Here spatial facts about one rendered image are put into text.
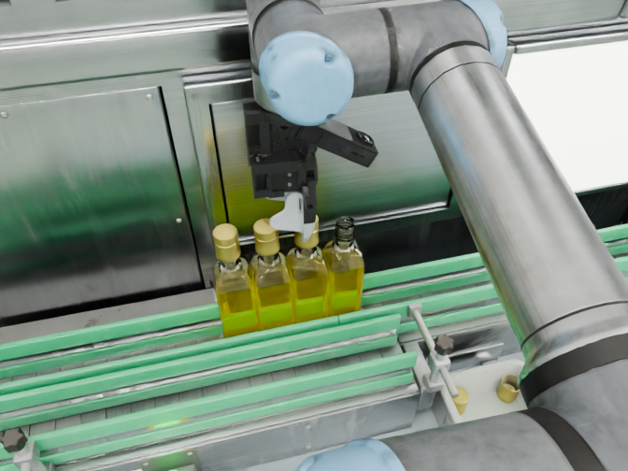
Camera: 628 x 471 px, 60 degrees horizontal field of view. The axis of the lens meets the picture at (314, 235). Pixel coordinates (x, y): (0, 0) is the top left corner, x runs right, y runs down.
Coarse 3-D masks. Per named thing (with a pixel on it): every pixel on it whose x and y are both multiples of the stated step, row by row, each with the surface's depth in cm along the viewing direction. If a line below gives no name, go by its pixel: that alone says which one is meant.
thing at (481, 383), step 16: (480, 368) 96; (496, 368) 96; (512, 368) 98; (464, 384) 97; (480, 384) 98; (496, 384) 100; (448, 400) 92; (480, 400) 100; (496, 400) 100; (464, 416) 98; (480, 416) 98
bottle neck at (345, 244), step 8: (344, 216) 80; (336, 224) 79; (344, 224) 81; (352, 224) 79; (336, 232) 80; (344, 232) 79; (352, 232) 80; (336, 240) 81; (344, 240) 80; (352, 240) 81; (336, 248) 82; (344, 248) 81; (352, 248) 82
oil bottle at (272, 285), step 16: (256, 256) 82; (256, 272) 80; (272, 272) 80; (288, 272) 81; (256, 288) 80; (272, 288) 81; (288, 288) 82; (256, 304) 84; (272, 304) 84; (288, 304) 85; (272, 320) 86; (288, 320) 87
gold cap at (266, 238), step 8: (256, 224) 76; (264, 224) 76; (256, 232) 75; (264, 232) 75; (272, 232) 75; (256, 240) 76; (264, 240) 75; (272, 240) 76; (256, 248) 78; (264, 248) 77; (272, 248) 77
